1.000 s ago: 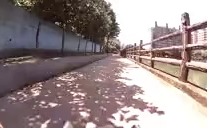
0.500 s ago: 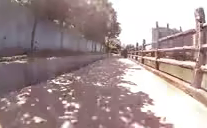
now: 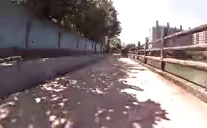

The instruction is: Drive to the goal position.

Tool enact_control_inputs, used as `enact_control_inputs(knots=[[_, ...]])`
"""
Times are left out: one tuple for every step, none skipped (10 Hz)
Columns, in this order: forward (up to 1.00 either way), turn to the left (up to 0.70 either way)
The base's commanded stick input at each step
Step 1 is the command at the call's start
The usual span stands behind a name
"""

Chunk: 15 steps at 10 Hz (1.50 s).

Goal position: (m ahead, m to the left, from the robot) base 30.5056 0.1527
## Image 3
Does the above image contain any reddish paved path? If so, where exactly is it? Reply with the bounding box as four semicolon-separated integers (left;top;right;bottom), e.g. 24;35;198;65
0;54;207;128

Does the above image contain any row of trees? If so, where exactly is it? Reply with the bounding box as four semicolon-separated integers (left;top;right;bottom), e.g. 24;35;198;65
14;0;123;53

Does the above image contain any wooden log railing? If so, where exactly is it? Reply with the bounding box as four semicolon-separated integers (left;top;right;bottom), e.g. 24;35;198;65
127;28;207;94

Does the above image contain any tall grey building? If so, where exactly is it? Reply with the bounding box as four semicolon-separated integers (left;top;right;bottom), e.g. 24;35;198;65
151;20;184;48

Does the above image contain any blue panel fence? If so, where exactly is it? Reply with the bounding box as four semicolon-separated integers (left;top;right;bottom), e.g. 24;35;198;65
0;13;105;60

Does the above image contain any green canal water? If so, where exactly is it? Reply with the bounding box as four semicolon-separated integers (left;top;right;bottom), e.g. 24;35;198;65
147;58;207;88

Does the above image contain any grey stone kerb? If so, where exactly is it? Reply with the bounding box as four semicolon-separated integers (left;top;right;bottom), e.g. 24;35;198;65
129;57;207;107

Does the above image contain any pale building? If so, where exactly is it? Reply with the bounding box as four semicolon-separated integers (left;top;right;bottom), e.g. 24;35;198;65
191;29;207;46

